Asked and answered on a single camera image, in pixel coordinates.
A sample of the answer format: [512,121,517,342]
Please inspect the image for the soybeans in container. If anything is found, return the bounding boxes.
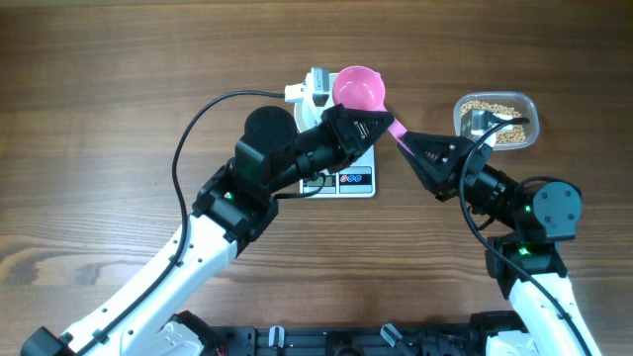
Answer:
[460,101,525,143]

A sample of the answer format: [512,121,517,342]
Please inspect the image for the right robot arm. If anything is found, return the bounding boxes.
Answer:
[398,132,599,355]

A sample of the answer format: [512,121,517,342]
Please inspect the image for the right black cable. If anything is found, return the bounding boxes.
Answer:
[458,116,594,356]

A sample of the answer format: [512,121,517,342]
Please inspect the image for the clear plastic container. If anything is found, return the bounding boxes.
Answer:
[453,91,540,150]

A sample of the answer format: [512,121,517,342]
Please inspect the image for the white digital kitchen scale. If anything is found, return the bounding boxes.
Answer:
[300,146,377,199]

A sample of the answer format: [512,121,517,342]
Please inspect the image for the black cable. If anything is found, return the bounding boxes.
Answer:
[458,116,594,356]
[73,90,287,356]

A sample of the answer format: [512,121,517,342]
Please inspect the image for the pink plastic scoop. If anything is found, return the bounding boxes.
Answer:
[331,65,409,149]

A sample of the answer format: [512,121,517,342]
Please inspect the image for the white bowl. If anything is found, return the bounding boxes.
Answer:
[294,72,338,133]

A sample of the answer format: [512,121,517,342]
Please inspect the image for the left black cable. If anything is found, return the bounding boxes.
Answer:
[73,90,287,356]

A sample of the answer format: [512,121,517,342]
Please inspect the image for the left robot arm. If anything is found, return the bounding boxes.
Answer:
[21,105,395,355]

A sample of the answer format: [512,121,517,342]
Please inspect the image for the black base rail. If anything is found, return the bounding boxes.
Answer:
[171,311,539,356]

